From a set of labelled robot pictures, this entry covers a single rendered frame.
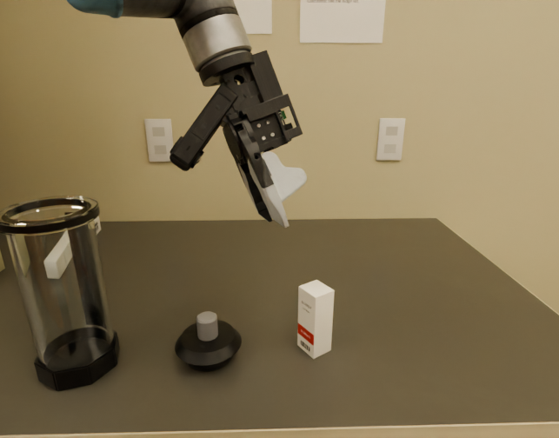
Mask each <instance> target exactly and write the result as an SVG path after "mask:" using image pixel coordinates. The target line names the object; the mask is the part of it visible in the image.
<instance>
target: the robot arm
mask: <svg viewBox="0 0 559 438"><path fill-rule="evenodd" d="M66 1H67V2H68V3H69V4H70V5H71V6H73V7H74V8H75V9H77V10H79V11H82V12H84V13H90V14H98V15H106V16H110V17H113V18H119V17H149V18H170V19H174V20H175V22H176V26H177V28H178V30H179V33H180V35H181V37H182V39H183V42H184V45H185V47H186V49H187V51H188V53H189V56H190V60H191V62H192V63H193V66H194V68H195V71H196V72H198V73H199V76H200V79H201V81H202V84H203V86H205V87H211V86H217V85H220V84H221V85H220V86H219V88H218V89H217V90H216V92H215V94H214V95H213V96H212V98H211V99H210V100H209V101H208V103H207V104H206V106H205V107H204V108H203V110H202V112H201V113H200V114H199V116H198V117H197V119H196V120H195V121H194V122H193V124H192V125H191V126H190V128H189V129H188V131H187V132H186V134H185V135H184V136H183V137H182V136H180V137H179V139H178V140H177V141H176V142H175V143H174V145H173V148H172V149H171V151H170V160H171V161H172V163H173V164H175V165H176V166H177V167H178V168H180V169H182V170H184V171H187V170H189V169H190V168H192V169H193V168H194V167H195V165H196V164H198V163H199V162H200V161H201V157H202V155H203V153H204V152H203V149H204V147H205V146H206V145H207V143H208V142H209V140H210V139H211V137H213V135H214V134H215V132H216V131H217V129H218V128H219V126H220V125H221V126H222V127H223V134H224V137H225V139H226V142H227V144H228V146H229V149H230V152H231V154H232V155H233V157H234V159H235V162H236V166H237V167H238V170H239V172H240V175H241V177H242V179H243V182H244V185H245V187H246V188H247V190H248V192H249V195H250V198H251V200H252V202H253V203H254V206H255V208H256V211H257V213H258V215H260V216H261V217H262V218H264V219H265V220H266V221H267V222H272V219H274V220H275V221H276V222H278V223H279V224H281V225H282V226H283V227H285V228H287V227H289V222H288V219H287V216H286V214H285V211H284V208H283V205H282V202H283V201H285V200H286V199H287V198H288V197H290V196H291V195H292V194H293V193H295V192H296V191H297V190H298V189H300V188H301V187H302V186H303V185H304V184H305V183H306V181H307V176H306V174H305V172H304V171H303V169H300V168H291V167H285V166H283V165H282V164H281V162H280V160H279V158H278V156H277V155H276V154H275V153H273V152H270V150H273V149H276V148H278V147H280V146H283V145H284V144H287V143H288V142H290V141H291V140H292V138H294V137H297V136H300V135H302V134H303V132H302V130H301V127H300V124H299V122H298V120H297V117H296V113H295V111H294V109H293V106H292V103H291V101H290V99H289V94H285V95H284V94H283V92H282V89H281V87H280V84H279V82H278V80H277V77H276V73H275V71H274V68H273V66H272V63H271V61H270V57H269V54H268V52H267V50H265V51H262V52H259V53H256V54H254V55H252V53H251V50H252V48H251V45H250V41H249V39H248V37H247V34H246V31H245V29H244V27H243V23H242V20H241V18H240V17H239V15H238V12H237V9H236V6H235V3H234V0H66ZM237 81H238V82H239V83H240V84H237ZM288 106H289V109H290V111H291V114H292V116H293V118H294V121H295V124H296V127H295V128H293V126H292V123H288V124H285V121H284V119H286V118H287V117H286V115H285V113H284V110H283V111H281V109H283V108H286V107H288ZM261 152H263V153H262V154H261ZM271 218H272V219H271Z"/></svg>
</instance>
